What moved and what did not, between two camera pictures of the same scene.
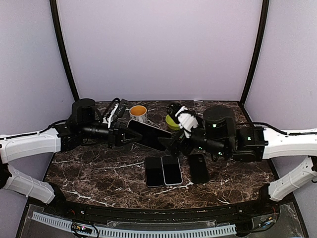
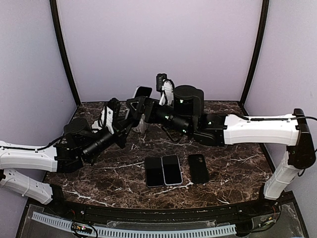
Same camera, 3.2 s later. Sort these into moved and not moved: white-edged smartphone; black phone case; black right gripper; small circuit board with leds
Moved: white-edged smartphone; black right gripper
Not moved: black phone case; small circuit board with leds
